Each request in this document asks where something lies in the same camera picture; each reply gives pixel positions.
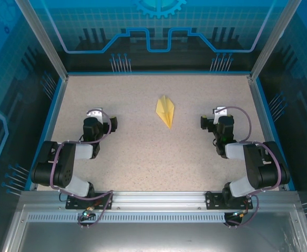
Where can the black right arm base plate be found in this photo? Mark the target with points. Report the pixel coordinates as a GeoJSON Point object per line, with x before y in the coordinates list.
{"type": "Point", "coordinates": [213, 201]}

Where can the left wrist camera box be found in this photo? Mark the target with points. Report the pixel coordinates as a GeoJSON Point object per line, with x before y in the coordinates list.
{"type": "Point", "coordinates": [94, 114]}

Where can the shiny metal sheet panel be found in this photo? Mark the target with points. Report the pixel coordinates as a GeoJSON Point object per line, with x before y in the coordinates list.
{"type": "Point", "coordinates": [153, 236]}

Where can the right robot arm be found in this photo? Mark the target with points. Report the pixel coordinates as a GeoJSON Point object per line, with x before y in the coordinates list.
{"type": "Point", "coordinates": [258, 168]}

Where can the aluminium mounting rail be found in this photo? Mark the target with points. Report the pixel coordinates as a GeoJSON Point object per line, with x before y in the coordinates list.
{"type": "Point", "coordinates": [158, 200]}

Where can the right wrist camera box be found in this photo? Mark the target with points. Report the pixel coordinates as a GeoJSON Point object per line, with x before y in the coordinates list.
{"type": "Point", "coordinates": [219, 113]}

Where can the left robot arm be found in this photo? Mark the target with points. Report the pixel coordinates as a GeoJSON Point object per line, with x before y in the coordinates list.
{"type": "Point", "coordinates": [64, 168]}

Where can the blue aluminium table border frame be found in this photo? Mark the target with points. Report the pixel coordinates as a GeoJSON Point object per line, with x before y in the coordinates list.
{"type": "Point", "coordinates": [41, 147]}

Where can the yellow paper sheet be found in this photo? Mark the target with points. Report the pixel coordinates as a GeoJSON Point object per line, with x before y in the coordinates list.
{"type": "Point", "coordinates": [166, 113]}

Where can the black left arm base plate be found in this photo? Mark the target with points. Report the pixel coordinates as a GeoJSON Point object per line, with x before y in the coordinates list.
{"type": "Point", "coordinates": [73, 203]}

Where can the small lit connector plug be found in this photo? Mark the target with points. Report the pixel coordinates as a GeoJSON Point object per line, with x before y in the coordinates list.
{"type": "Point", "coordinates": [239, 214]}
{"type": "Point", "coordinates": [86, 213]}

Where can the aluminium enclosure post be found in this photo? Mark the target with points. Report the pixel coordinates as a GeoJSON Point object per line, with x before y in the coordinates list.
{"type": "Point", "coordinates": [45, 44]}
{"type": "Point", "coordinates": [274, 39]}

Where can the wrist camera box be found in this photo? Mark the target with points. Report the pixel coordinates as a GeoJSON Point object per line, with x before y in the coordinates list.
{"type": "Point", "coordinates": [219, 113]}
{"type": "Point", "coordinates": [94, 114]}

